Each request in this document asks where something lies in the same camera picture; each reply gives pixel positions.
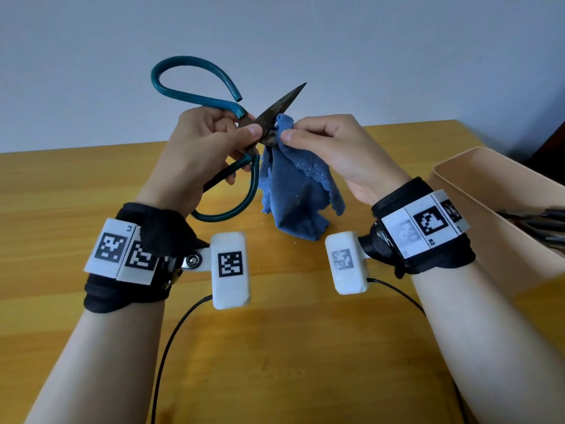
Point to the person's left hand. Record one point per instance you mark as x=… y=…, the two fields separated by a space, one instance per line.
x=185 y=163

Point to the person's right hand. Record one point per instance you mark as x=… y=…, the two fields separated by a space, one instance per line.
x=353 y=158

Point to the person's right thumb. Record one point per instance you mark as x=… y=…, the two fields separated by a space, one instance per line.
x=304 y=137

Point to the person's left thumb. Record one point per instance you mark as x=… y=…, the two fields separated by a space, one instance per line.
x=240 y=134

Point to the blue microfibre cloth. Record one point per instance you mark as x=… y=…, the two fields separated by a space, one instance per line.
x=295 y=194

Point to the person's left forearm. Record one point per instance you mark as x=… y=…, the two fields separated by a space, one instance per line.
x=101 y=366

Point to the person's right forearm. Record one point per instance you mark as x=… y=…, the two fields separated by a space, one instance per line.
x=490 y=348

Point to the black left wrist band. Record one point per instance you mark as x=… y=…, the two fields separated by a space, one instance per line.
x=167 y=231

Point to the black wrist band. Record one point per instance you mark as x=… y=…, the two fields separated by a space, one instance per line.
x=167 y=231
x=441 y=256

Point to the white right wrist marker plate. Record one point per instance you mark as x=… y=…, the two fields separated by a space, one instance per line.
x=423 y=225

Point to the white wrist marker plate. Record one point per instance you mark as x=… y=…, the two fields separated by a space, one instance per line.
x=110 y=251
x=423 y=225

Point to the white left wrist marker plate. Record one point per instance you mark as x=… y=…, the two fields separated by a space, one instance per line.
x=110 y=251

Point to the black right wrist band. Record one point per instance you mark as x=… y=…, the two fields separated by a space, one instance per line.
x=441 y=256

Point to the beige plastic bin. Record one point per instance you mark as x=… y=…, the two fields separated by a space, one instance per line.
x=485 y=207

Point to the dark furniture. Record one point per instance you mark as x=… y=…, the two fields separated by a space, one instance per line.
x=549 y=156

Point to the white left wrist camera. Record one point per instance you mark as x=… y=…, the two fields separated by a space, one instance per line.
x=229 y=264

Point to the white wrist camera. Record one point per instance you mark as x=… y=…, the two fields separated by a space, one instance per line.
x=346 y=262
x=229 y=264

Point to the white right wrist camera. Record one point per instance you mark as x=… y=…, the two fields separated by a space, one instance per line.
x=346 y=262

